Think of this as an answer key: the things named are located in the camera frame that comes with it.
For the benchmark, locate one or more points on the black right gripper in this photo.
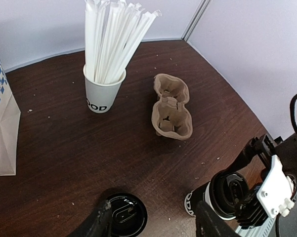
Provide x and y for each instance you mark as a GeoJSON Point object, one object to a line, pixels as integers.
{"type": "Point", "coordinates": [276, 193]}

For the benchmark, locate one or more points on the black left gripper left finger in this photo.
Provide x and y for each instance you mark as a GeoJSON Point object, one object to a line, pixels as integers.
{"type": "Point", "coordinates": [97, 224]}

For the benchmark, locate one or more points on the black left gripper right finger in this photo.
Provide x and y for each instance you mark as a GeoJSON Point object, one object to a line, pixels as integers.
{"type": "Point", "coordinates": [209, 224]}

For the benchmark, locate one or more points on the black plastic cup lid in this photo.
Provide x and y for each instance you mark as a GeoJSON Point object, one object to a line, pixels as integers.
{"type": "Point", "coordinates": [226, 191]}

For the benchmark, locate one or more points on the remaining black lids stack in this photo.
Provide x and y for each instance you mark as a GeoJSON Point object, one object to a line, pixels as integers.
{"type": "Point", "coordinates": [129, 213]}

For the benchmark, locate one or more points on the brown cardboard cup carrier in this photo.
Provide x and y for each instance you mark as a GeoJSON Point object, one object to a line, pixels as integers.
{"type": "Point", "coordinates": [169, 117]}

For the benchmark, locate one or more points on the white cup holding straws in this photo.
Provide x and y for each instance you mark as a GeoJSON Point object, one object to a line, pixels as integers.
{"type": "Point", "coordinates": [100, 97]}

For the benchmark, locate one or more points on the blue checkered paper bag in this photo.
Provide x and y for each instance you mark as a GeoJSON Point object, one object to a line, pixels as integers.
{"type": "Point", "coordinates": [9, 126]}

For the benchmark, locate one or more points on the wrapped white straws bundle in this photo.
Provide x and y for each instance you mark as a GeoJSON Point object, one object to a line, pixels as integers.
{"type": "Point", "coordinates": [114, 30]}

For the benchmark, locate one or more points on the right aluminium frame post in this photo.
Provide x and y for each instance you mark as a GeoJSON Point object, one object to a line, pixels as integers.
{"type": "Point", "coordinates": [201, 9]}

